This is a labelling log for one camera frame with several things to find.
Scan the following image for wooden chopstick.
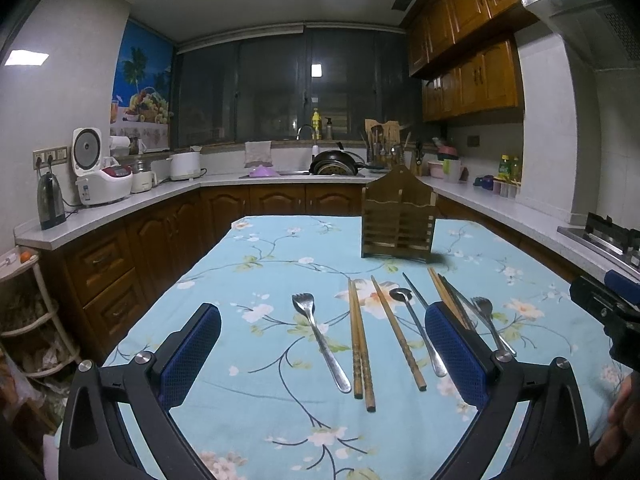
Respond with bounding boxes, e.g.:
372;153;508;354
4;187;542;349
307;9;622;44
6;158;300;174
349;281;376;413
371;275;427;392
348;280;363;400
428;266;472;330

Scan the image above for steel chopstick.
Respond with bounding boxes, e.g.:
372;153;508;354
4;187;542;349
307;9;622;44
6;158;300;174
401;272;430;311
438;274;477;330

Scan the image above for steel spoon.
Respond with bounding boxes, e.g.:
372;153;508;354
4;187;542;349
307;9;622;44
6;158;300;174
390;287;448;377

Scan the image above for person right hand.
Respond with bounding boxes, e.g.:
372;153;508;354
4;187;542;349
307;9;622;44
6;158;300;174
594;372;639;466

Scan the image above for gas stove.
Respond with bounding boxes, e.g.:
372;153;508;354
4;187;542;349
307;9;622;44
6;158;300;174
558;212;640;270

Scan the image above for white corner shelf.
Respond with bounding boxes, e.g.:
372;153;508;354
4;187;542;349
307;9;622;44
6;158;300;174
1;246;80;379

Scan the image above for wooden lower cabinets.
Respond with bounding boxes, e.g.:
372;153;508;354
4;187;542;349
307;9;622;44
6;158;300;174
37;182;582;361

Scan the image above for wooden cabinets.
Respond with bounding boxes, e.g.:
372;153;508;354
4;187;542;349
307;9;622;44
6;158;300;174
37;182;582;361
402;0;537;122

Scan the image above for green oil bottle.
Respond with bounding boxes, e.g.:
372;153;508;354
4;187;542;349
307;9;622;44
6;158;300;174
498;154;512;182

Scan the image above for blue object on counter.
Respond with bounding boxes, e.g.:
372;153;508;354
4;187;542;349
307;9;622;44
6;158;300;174
473;174;495;191

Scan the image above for pink container stack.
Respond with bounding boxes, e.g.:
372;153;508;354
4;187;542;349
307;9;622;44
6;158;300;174
427;138;464;182

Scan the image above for wooden utensil holder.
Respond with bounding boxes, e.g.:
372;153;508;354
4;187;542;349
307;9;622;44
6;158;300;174
361;165;439;261

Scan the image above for floral blue tablecloth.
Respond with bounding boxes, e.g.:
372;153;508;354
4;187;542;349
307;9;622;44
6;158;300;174
54;214;633;480

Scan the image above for steel electric kettle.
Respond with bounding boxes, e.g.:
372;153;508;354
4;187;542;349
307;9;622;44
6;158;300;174
37;171;66;230

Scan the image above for white rice cooker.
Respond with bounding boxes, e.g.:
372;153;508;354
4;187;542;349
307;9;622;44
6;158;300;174
72;127;132;207

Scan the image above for small white cooker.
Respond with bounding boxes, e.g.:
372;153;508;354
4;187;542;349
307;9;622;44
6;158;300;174
131;159;157;194

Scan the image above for range hood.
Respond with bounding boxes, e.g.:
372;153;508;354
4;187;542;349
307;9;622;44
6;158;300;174
521;0;639;70

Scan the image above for countertop utensil rack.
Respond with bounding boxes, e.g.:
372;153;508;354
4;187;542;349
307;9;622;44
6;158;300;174
364;118;411;170

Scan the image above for white electric pot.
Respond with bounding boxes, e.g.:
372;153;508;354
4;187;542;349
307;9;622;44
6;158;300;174
168;146;204;181

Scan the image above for black wok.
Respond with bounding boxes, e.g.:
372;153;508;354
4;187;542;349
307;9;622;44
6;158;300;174
309;142;384;177

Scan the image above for purple plastic lid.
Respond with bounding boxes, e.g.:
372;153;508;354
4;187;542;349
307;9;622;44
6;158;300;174
248;165;280;178

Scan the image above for hanging dish cloth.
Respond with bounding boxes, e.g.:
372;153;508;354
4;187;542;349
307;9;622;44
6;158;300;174
244;141;272;168

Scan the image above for wooden upper cabinets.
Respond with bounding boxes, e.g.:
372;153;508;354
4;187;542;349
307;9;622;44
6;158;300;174
402;0;537;122

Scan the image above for fruit beach poster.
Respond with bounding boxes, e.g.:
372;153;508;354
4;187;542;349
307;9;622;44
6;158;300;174
110;20;175;153

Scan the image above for yellow detergent bottle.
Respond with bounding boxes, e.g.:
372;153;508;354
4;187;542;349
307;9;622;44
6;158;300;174
311;107;322;141

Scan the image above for wall power socket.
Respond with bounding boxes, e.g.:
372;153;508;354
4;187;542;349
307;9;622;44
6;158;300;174
32;146;70;170

